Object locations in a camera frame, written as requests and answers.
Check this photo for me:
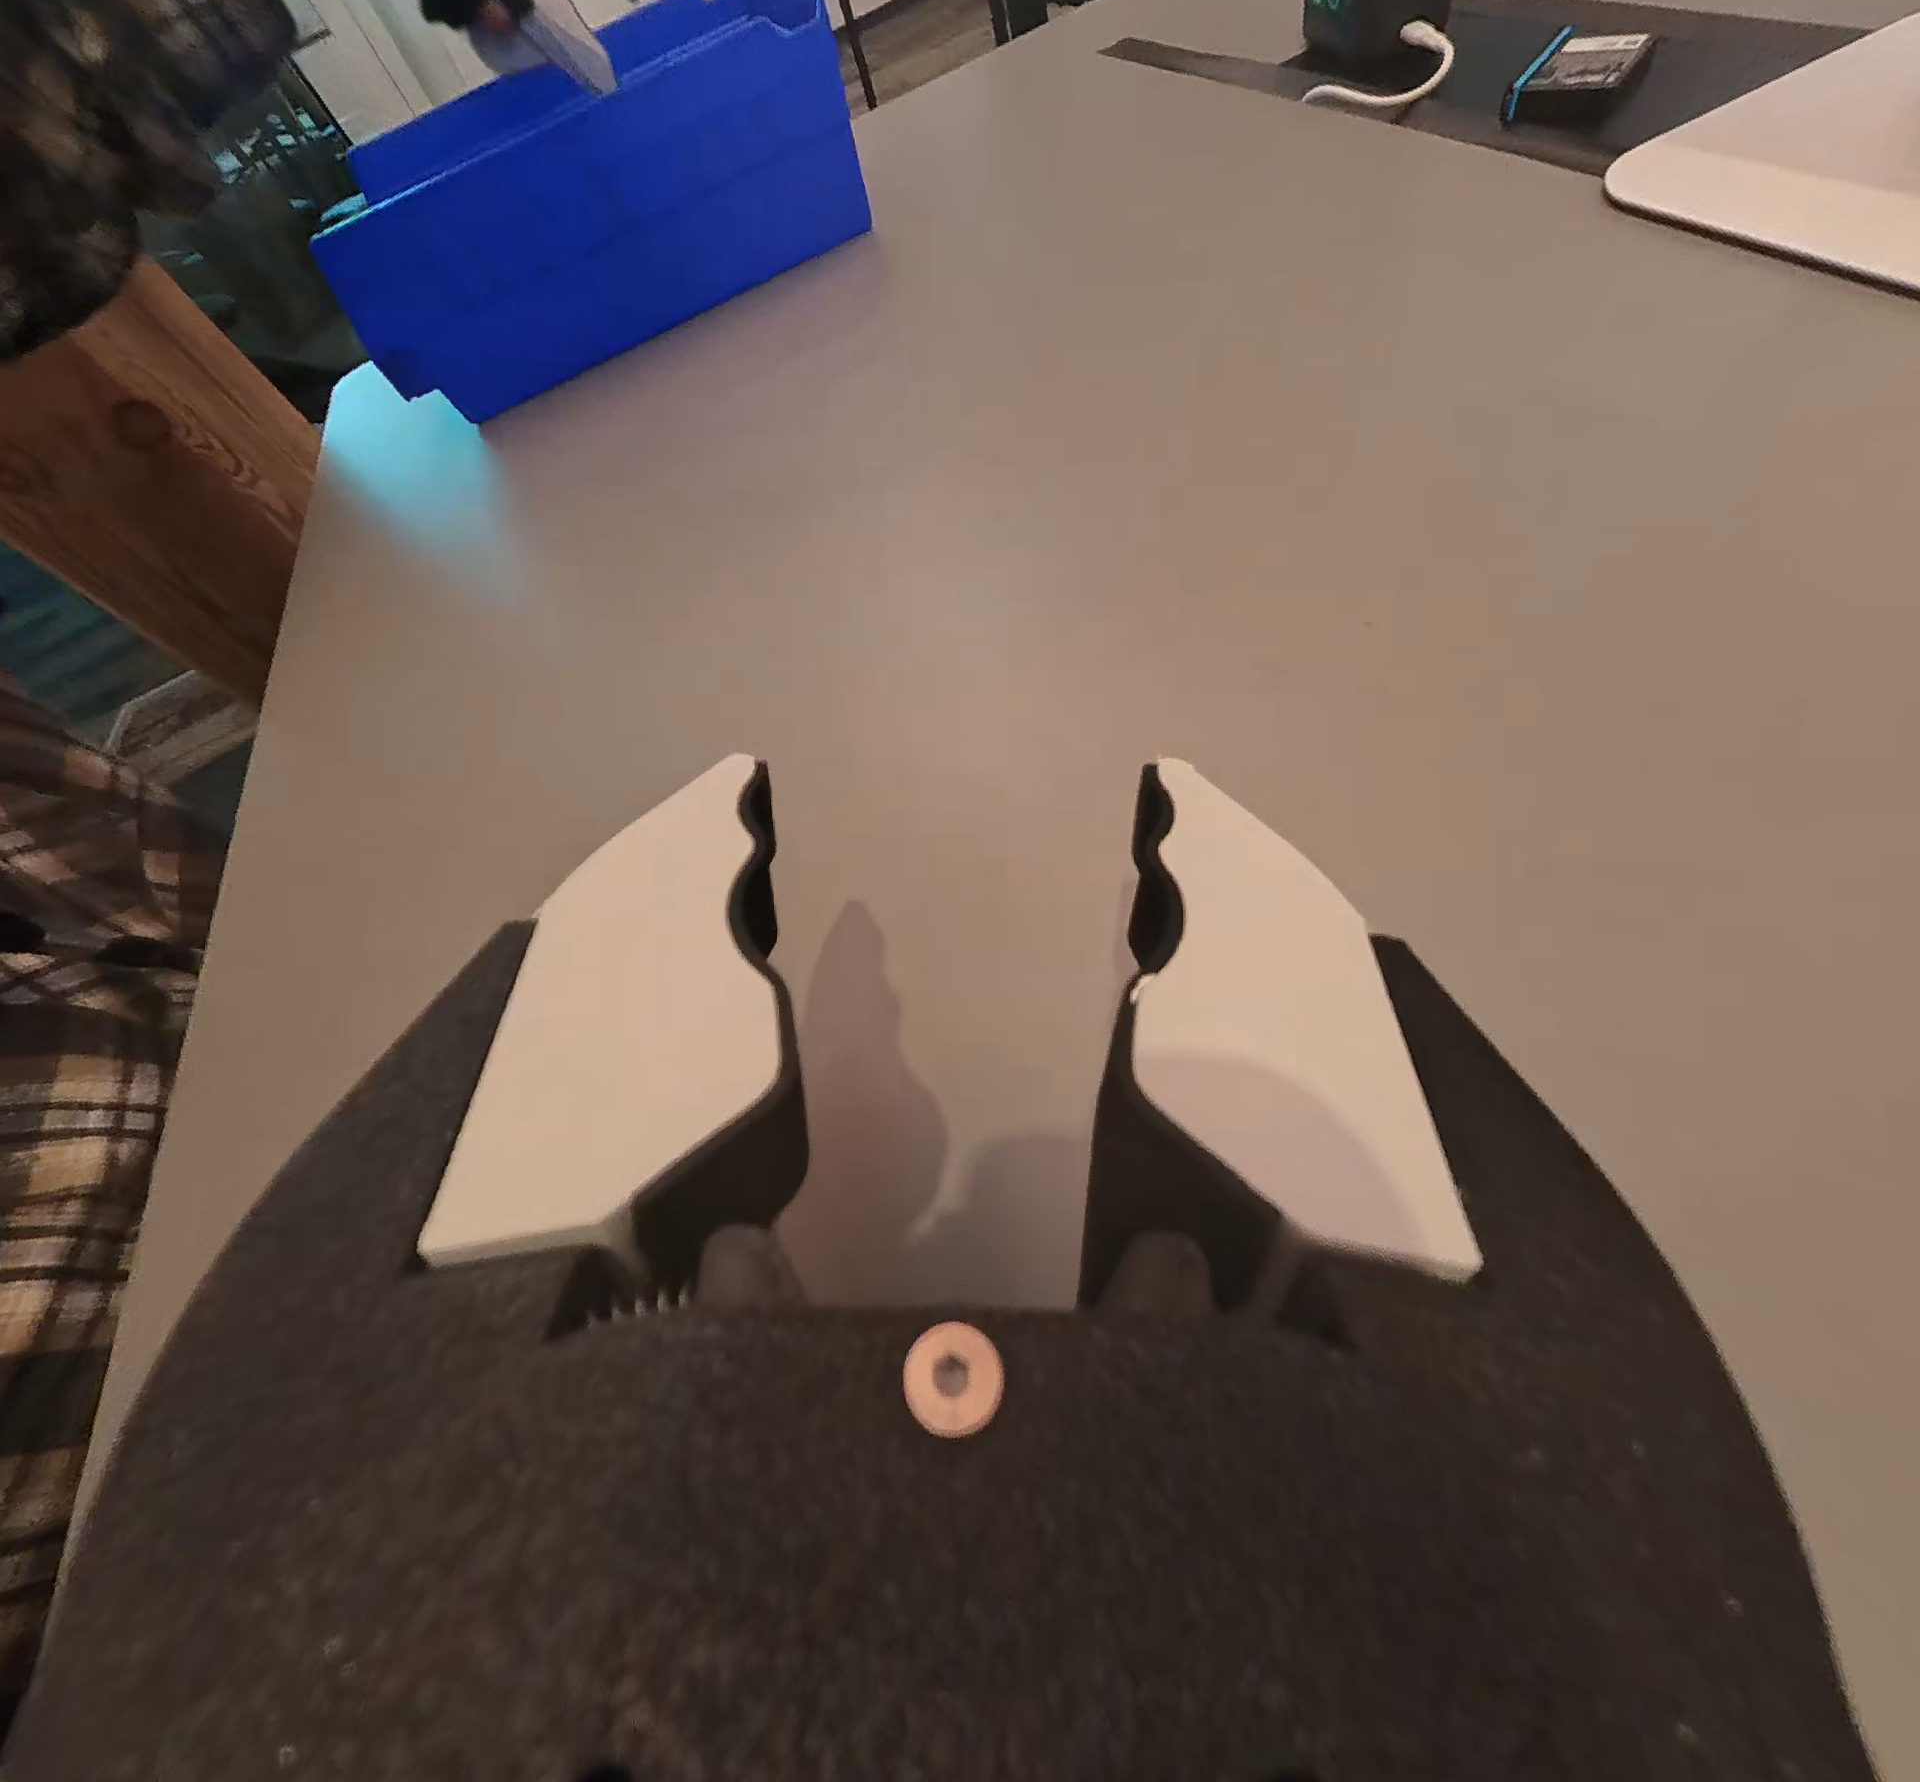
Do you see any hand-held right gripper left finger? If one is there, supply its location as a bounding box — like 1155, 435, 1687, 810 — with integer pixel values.
416, 756, 813, 1270

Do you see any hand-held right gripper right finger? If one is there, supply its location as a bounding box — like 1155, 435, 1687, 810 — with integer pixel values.
1079, 759, 1486, 1289

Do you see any blue plastic bin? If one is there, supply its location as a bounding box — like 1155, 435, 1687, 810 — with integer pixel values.
310, 0, 877, 425

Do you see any person's left forearm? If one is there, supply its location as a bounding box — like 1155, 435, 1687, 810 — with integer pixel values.
0, 0, 300, 359

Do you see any black calculator with blue edge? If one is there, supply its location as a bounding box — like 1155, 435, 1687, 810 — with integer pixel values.
1504, 27, 1659, 129

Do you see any instruction sign on white stand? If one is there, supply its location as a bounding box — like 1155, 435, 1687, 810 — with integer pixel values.
1604, 11, 1920, 298

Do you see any black desk mat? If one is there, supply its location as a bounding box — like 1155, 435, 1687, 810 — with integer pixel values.
1103, 0, 1920, 181

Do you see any white cable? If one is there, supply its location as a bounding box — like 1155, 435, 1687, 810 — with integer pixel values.
1301, 22, 1457, 111

